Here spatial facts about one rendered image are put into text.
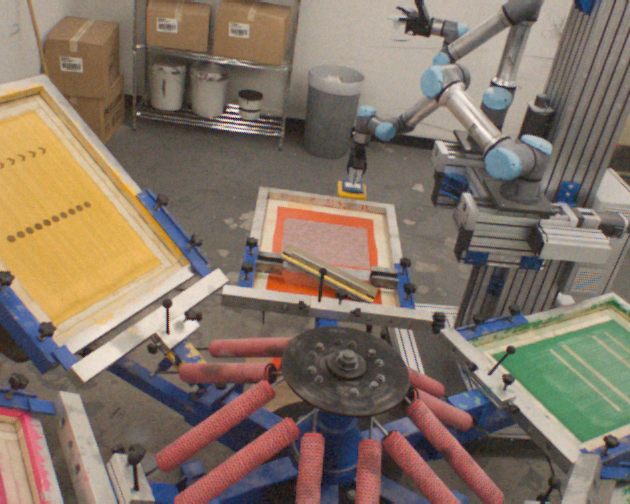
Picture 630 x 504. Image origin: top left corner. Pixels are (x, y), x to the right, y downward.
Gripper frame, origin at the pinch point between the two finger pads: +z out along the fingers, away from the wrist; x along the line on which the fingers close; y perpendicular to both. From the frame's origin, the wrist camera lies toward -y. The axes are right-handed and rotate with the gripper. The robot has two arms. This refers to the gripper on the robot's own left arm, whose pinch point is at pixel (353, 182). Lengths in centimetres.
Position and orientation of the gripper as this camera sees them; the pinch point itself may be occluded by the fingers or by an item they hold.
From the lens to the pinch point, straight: 314.9
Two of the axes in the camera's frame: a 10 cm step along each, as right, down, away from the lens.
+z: -1.4, 8.4, 5.3
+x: -9.9, -1.3, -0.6
